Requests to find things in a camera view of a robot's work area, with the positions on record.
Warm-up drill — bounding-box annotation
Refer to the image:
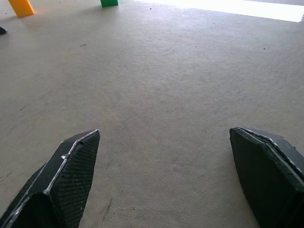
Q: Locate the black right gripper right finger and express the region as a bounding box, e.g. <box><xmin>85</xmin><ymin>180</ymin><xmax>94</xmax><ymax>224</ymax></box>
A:
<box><xmin>229</xmin><ymin>126</ymin><xmax>304</xmax><ymax>228</ymax></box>

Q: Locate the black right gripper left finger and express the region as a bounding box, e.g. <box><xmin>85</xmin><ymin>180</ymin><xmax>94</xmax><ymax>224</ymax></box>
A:
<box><xmin>0</xmin><ymin>129</ymin><xmax>101</xmax><ymax>228</ymax></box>

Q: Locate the green block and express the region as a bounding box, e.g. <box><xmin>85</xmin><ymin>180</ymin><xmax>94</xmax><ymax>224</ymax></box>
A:
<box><xmin>100</xmin><ymin>0</ymin><xmax>119</xmax><ymax>8</ymax></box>

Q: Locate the yellow block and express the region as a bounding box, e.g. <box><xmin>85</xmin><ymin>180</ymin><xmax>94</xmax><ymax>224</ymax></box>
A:
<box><xmin>8</xmin><ymin>0</ymin><xmax>35</xmax><ymax>18</ymax></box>

